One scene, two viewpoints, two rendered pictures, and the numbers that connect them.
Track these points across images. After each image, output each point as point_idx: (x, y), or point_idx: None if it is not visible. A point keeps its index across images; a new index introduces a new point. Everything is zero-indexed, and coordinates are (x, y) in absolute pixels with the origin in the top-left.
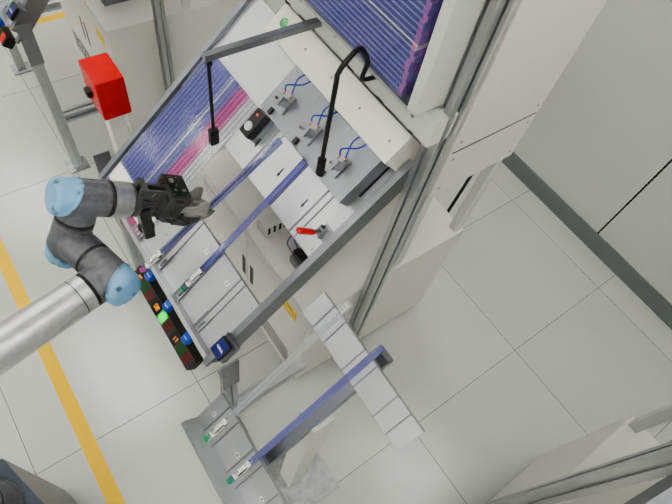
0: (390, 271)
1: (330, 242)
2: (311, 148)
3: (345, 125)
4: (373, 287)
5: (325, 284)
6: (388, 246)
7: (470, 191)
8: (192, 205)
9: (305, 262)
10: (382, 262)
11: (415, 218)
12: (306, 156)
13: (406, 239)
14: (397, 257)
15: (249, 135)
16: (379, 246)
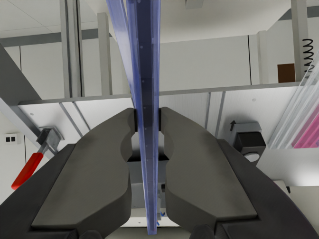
0: (92, 9)
1: (32, 139)
2: (142, 190)
3: (139, 206)
4: (60, 12)
5: None
6: (68, 91)
7: (126, 84)
8: (169, 145)
9: (4, 106)
10: (65, 62)
11: (102, 89)
12: (138, 186)
13: (100, 59)
14: (98, 28)
15: (239, 149)
16: (76, 77)
